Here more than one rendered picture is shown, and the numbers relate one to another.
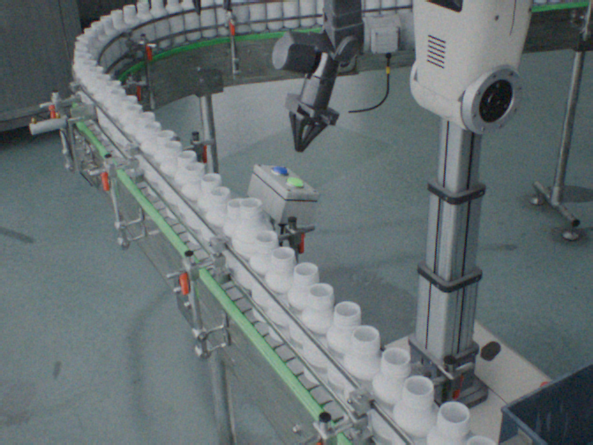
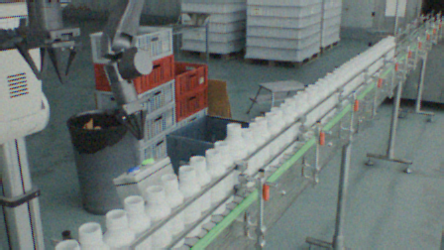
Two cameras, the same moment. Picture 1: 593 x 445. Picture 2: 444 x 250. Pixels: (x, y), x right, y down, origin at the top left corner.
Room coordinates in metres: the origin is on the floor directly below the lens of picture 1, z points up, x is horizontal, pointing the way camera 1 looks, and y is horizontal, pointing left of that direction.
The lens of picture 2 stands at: (1.75, 1.04, 1.59)
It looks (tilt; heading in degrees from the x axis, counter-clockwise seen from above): 19 degrees down; 238
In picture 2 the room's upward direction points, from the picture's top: straight up
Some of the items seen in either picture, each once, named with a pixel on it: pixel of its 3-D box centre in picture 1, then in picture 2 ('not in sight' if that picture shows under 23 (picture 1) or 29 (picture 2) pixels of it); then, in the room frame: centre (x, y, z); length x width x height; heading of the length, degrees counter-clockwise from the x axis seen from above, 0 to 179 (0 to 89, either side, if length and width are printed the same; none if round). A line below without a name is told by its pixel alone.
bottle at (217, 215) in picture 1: (223, 230); (213, 182); (1.22, 0.14, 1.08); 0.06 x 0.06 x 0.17
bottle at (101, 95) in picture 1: (108, 108); not in sight; (1.83, 0.47, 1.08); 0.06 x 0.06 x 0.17
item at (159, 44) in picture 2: not in sight; (134, 45); (0.37, -2.54, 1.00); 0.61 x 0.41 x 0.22; 36
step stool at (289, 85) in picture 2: not in sight; (277, 100); (-1.34, -2.78, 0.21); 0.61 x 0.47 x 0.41; 82
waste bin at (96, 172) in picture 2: not in sight; (105, 162); (0.89, -1.87, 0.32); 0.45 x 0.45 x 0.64
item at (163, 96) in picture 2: not in sight; (138, 96); (0.37, -2.54, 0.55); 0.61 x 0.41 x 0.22; 36
